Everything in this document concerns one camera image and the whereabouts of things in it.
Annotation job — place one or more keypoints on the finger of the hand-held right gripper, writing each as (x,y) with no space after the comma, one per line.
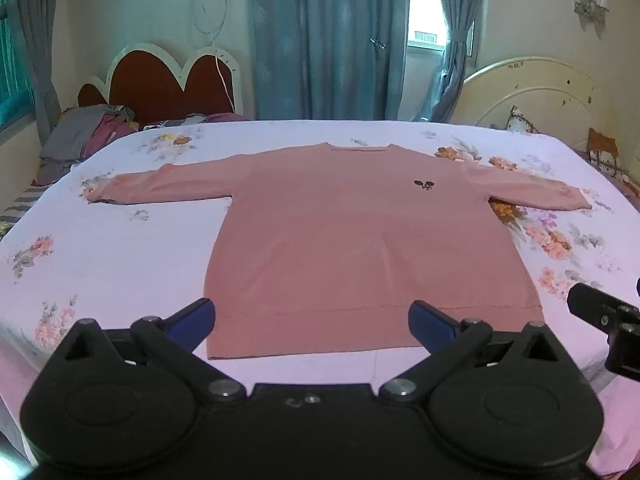
(592,305)

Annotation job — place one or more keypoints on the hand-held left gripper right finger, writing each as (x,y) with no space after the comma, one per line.
(432,322)

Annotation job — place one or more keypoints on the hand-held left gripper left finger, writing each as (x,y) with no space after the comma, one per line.
(192,321)

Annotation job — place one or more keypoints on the pink long-sleeved sweater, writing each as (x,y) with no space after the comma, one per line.
(345,240)

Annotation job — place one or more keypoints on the floral white bed sheet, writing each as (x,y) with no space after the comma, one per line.
(125,265)

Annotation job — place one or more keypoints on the brown patterned cushion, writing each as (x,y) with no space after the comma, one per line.
(604,147)

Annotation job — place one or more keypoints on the ornate white cushion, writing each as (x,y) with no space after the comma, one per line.
(521,121)

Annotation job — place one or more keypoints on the patterned bundled cloth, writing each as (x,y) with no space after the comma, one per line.
(175,121)

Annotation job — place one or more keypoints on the purple pillow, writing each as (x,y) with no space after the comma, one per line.
(227,117)

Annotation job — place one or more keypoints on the striped mattress edge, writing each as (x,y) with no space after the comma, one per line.
(15,210)

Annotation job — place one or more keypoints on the cream curved headboard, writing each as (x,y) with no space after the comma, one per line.
(535,90)

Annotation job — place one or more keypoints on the grey crumpled cloth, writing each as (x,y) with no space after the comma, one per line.
(65,135)

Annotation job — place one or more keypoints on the red scalloped headboard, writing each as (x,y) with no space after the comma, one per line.
(150,85)

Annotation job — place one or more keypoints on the metal curtain clip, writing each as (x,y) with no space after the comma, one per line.
(378,41)

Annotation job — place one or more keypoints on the tied-back blue curtain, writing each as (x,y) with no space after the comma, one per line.
(462,20)

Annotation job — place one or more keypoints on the wide blue curtain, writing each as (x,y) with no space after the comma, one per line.
(330,35)

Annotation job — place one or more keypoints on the green-tinted window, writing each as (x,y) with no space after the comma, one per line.
(12,60)

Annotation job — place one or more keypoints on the bright window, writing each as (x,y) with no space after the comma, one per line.
(425,5)

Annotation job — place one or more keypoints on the grey-blue side curtain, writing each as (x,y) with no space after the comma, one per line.
(40,35)

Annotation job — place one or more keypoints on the crystal wall lamp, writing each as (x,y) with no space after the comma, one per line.
(592,5)

